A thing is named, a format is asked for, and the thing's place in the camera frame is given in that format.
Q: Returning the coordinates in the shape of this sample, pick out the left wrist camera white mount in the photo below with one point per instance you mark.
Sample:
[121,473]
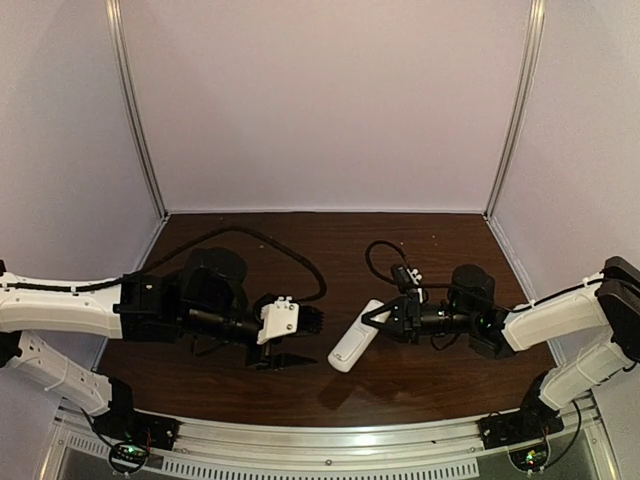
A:
[283,317]

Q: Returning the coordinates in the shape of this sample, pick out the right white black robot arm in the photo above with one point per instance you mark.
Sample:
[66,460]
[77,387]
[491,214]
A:
[608,300]

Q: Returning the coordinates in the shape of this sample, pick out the white remote control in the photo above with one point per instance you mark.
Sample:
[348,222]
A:
[357,338]

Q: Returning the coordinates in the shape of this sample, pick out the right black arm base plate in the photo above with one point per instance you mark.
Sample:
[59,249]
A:
[522,425]

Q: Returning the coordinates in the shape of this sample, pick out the right aluminium frame post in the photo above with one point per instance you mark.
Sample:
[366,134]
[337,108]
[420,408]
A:
[529,62]

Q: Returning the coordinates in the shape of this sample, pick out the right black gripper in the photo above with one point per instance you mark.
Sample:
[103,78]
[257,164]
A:
[410,320]

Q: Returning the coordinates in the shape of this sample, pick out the right controller board with LEDs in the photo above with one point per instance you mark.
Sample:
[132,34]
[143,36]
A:
[530,458]

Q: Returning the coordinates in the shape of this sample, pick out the left aluminium frame post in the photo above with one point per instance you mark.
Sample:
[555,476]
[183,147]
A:
[132,110]

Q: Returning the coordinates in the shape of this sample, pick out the white slotted cable duct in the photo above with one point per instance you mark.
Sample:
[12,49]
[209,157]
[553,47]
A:
[79,456]

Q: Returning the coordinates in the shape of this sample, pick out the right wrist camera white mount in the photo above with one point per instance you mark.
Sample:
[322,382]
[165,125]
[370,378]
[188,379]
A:
[408,280]

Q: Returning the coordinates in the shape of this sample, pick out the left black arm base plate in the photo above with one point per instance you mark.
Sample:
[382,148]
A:
[157,432]

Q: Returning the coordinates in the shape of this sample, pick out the left controller board with LEDs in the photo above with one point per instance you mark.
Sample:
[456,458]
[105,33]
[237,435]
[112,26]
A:
[127,458]

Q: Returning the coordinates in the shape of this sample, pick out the aluminium frame post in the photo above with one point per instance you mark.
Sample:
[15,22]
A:
[529,62]
[132,110]

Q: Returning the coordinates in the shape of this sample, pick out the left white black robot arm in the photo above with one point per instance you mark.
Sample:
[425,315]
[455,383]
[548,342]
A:
[205,298]

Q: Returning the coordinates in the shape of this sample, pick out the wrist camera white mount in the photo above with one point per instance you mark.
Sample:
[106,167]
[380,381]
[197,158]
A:
[283,317]
[408,280]

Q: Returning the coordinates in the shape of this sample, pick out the controller board with leds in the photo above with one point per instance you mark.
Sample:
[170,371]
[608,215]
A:
[127,458]
[530,458]

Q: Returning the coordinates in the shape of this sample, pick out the curved aluminium front rail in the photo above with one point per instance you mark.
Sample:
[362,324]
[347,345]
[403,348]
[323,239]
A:
[395,445]

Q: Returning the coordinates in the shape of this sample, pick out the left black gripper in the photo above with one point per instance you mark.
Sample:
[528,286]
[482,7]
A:
[265,348]

